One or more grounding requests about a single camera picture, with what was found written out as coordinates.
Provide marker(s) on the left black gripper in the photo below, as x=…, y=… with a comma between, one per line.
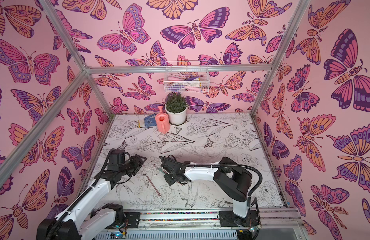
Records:
x=137, y=162

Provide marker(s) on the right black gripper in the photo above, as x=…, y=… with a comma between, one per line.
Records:
x=171, y=167

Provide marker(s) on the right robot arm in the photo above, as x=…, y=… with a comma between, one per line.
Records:
x=238, y=181

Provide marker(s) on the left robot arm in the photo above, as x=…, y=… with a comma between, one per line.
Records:
x=73, y=223

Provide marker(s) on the blue seed packet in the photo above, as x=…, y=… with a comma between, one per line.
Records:
x=148, y=121

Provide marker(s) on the pink watering can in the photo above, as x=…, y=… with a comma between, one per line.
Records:
x=162, y=121

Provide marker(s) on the green plant in white pot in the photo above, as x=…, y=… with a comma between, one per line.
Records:
x=175, y=107

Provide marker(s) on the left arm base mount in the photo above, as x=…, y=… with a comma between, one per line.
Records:
x=123, y=219

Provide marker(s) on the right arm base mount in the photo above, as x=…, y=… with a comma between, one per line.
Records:
x=229, y=219

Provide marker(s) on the white wire wall basket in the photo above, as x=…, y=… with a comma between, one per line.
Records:
x=186, y=77

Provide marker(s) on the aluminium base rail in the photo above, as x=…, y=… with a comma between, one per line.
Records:
x=275, y=224

